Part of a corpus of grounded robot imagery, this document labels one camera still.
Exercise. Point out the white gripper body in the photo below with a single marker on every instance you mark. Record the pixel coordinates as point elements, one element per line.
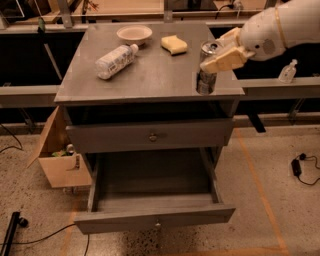
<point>260,36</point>

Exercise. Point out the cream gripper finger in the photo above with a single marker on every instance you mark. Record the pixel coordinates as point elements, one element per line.
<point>230,38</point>
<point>233,58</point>

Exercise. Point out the silver redbull can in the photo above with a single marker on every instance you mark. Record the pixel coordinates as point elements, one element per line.
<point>206,81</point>

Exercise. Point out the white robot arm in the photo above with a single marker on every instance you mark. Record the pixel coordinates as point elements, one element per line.
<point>300,23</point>

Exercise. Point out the closed grey upper drawer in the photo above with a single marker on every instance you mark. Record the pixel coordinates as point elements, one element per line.
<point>121,137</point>

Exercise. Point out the grey wooden drawer cabinet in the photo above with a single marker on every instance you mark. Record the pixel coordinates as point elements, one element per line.
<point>156,87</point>

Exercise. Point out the open grey middle drawer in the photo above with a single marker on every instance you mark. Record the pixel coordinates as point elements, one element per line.
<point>154,189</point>

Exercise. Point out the can inside cardboard box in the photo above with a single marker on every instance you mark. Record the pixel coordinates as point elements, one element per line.
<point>70,149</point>

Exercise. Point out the clear soap dispenser bottle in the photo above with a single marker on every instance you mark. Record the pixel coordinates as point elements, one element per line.
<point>288,72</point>

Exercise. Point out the yellow sponge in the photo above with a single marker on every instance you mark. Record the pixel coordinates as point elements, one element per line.
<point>174,44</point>

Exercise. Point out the white ceramic bowl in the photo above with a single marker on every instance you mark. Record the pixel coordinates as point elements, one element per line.
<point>134,34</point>

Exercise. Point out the clear plastic bottle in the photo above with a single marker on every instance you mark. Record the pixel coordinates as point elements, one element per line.
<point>115,61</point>

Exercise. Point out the cardboard box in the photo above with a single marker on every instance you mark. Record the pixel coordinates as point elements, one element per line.
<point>60,169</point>

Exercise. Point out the black stand base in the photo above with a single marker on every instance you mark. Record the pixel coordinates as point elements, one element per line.
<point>15,221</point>

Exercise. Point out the black power adapter with cable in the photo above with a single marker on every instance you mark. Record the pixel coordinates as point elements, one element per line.
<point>296,166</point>

